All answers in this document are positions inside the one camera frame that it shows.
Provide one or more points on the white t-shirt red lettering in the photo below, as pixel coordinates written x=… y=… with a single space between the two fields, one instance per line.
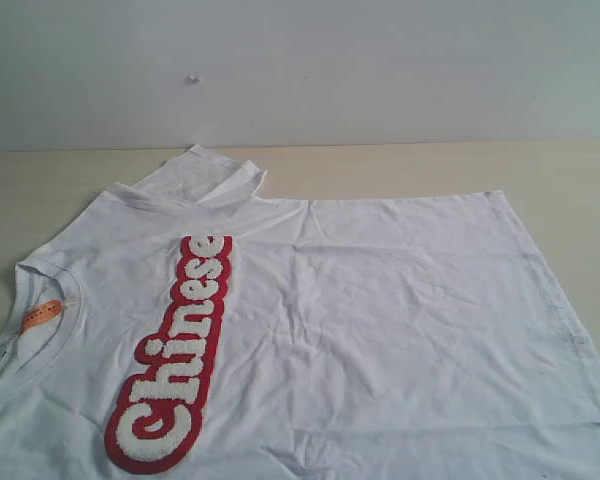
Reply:
x=185 y=328

